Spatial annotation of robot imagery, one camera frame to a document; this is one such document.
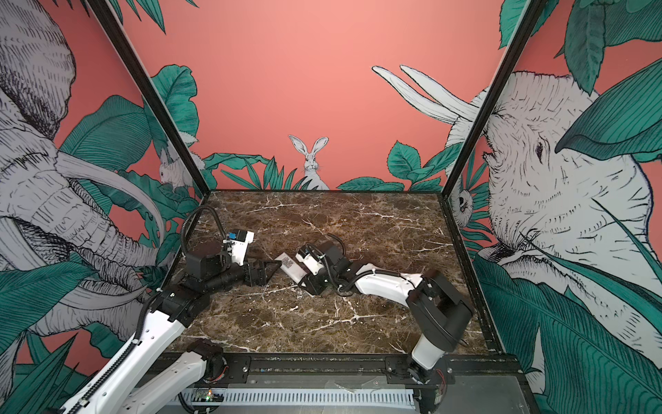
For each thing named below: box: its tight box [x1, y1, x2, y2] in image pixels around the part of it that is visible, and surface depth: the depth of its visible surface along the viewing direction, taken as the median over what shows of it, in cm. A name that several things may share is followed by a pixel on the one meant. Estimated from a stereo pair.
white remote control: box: [274, 251, 308, 284], surface depth 86 cm
